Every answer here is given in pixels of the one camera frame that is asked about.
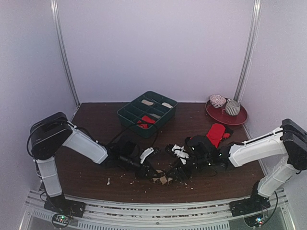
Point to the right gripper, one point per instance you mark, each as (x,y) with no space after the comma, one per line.
(178,170)

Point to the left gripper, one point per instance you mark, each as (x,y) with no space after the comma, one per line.
(143,173)

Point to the brown argyle sock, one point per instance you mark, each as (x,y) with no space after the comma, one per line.
(161,178)

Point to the green compartment tray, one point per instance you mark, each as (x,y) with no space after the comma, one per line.
(132,112)

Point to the red snowflake sock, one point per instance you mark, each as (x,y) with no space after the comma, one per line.
(142,124)

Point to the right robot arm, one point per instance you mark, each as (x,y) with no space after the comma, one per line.
(288,140)

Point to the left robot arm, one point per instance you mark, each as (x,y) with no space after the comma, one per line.
(55,131)

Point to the red cloth in tray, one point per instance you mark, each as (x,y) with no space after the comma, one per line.
(147,120)

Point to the black red argyle sock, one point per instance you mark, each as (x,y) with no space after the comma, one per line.
(229,131)

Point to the white cloth in tray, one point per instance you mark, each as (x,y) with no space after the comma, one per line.
(167,105)

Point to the beige cloth in tray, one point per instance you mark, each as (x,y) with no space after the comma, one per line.
(146,102)

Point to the red round plate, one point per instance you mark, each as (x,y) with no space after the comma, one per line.
(220,115)

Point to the white patterned bowl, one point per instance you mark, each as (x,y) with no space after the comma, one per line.
(217,101)

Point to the striped ceramic cup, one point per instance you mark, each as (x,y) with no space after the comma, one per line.
(232,107)

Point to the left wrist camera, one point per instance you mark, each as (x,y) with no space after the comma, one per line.
(125,148)

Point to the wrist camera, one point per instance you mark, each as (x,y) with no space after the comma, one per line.
(125,148)
(200,146)

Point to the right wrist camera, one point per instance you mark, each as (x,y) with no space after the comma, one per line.
(200,146)

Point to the aluminium front rail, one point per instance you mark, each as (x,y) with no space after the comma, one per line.
(211,215)

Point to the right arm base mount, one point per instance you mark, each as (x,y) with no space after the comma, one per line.
(254,210)

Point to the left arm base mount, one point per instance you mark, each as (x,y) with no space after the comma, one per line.
(65,210)

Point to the right aluminium post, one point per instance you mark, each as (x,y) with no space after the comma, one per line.
(252,40)

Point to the aluminium post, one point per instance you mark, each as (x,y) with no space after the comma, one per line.
(63,53)
(252,40)

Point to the left aluminium post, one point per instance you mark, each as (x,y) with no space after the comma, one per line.
(63,53)

